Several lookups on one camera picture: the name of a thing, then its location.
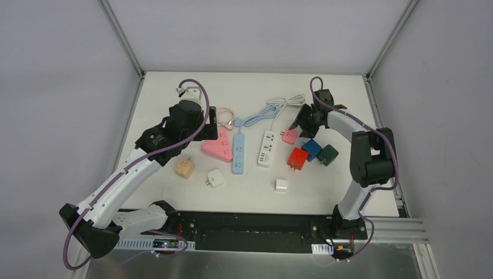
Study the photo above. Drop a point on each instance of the small white usb charger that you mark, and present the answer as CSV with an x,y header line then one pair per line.
x,y
281,185

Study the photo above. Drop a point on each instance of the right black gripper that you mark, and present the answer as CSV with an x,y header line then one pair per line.
x,y
308,118

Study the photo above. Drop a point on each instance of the beige cube plug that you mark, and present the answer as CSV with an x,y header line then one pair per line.
x,y
184,168

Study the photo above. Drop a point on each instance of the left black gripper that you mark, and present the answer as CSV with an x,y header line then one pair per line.
x,y
210,129

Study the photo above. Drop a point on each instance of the red cube socket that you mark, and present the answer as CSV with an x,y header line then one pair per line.
x,y
297,158

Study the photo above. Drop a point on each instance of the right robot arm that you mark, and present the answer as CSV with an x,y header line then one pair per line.
x,y
372,160

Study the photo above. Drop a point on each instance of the white charger plug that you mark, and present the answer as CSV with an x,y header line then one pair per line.
x,y
215,178

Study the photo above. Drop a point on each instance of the pink power strip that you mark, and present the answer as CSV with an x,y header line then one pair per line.
x,y
220,148

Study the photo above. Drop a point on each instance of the dark green cube socket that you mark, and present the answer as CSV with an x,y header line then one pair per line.
x,y
327,155

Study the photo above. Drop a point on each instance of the light blue power strip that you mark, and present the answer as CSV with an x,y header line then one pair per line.
x,y
238,154

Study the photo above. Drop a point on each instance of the blue cube socket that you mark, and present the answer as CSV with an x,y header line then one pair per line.
x,y
312,148

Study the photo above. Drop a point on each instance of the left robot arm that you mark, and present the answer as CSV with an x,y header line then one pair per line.
x,y
96,221

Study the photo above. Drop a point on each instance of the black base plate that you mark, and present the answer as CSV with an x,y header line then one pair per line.
x,y
252,232

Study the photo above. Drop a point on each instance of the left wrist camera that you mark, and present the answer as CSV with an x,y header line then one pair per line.
x,y
192,93

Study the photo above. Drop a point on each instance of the small pink plug adapter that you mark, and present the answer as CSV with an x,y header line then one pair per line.
x,y
289,136

